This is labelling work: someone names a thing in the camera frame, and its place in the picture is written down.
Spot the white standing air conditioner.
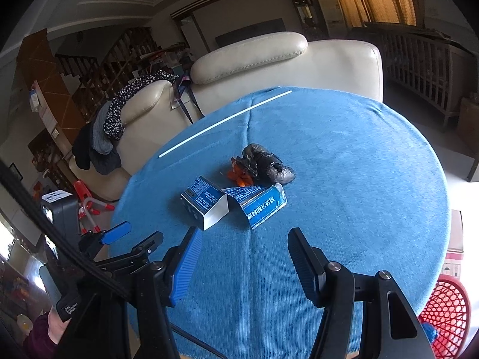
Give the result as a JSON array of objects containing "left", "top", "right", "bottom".
[{"left": 316, "top": 0, "right": 345, "bottom": 38}]

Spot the black and white patterned garment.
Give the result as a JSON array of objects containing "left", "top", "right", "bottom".
[{"left": 103, "top": 69, "right": 180, "bottom": 140}]

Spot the grey garment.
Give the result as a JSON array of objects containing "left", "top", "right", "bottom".
[{"left": 90, "top": 101, "right": 124, "bottom": 156}]

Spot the blue carton with white side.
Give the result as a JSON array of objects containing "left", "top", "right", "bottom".
[{"left": 181, "top": 176, "right": 230, "bottom": 231}]

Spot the dark display shelf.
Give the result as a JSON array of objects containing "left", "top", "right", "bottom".
[{"left": 286, "top": 0, "right": 319, "bottom": 40}]

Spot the cardboard box with red stripes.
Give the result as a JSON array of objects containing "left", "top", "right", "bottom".
[{"left": 442, "top": 209, "right": 465, "bottom": 279}]

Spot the black braided cable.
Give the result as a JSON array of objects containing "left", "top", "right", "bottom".
[{"left": 0, "top": 161, "right": 135, "bottom": 300}]

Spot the red toy scooter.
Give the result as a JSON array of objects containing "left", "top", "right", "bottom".
[{"left": 73, "top": 180, "right": 116, "bottom": 234}]

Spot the person's left forearm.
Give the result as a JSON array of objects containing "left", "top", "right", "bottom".
[{"left": 22, "top": 312, "right": 57, "bottom": 359}]

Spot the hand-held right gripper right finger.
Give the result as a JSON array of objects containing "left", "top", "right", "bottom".
[{"left": 287, "top": 227, "right": 435, "bottom": 359}]

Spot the wooden crib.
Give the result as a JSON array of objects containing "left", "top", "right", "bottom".
[{"left": 365, "top": 22, "right": 474, "bottom": 133}]

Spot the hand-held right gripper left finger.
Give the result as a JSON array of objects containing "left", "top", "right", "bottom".
[{"left": 135, "top": 226, "right": 203, "bottom": 359}]

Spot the orange plastic bag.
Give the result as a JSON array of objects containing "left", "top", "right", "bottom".
[{"left": 228, "top": 159, "right": 255, "bottom": 187}]

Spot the cream leather sofa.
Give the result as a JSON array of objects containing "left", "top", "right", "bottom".
[{"left": 69, "top": 31, "right": 384, "bottom": 200}]

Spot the red plastic basket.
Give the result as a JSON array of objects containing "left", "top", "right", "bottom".
[{"left": 419, "top": 275, "right": 470, "bottom": 359}]

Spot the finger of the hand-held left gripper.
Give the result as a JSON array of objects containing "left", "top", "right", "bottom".
[
  {"left": 95, "top": 231, "right": 164, "bottom": 270},
  {"left": 78, "top": 221, "right": 132, "bottom": 247}
]

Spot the dark flat television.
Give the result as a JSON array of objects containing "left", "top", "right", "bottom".
[{"left": 215, "top": 18, "right": 287, "bottom": 47}]

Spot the thin white stick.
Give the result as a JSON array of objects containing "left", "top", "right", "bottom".
[{"left": 159, "top": 90, "right": 293, "bottom": 158}]

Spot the black plastic bag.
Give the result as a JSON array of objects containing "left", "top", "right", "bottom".
[{"left": 241, "top": 143, "right": 296, "bottom": 185}]

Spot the wooden staircase railing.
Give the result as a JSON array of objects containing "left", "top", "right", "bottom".
[{"left": 56, "top": 26, "right": 161, "bottom": 120}]

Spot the blue tablecloth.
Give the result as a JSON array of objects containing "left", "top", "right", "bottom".
[{"left": 110, "top": 87, "right": 451, "bottom": 359}]

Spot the person's left hand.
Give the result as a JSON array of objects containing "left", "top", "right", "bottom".
[{"left": 48, "top": 308, "right": 70, "bottom": 345}]

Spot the dark bag strap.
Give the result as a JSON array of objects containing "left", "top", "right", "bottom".
[{"left": 170, "top": 75, "right": 204, "bottom": 124}]

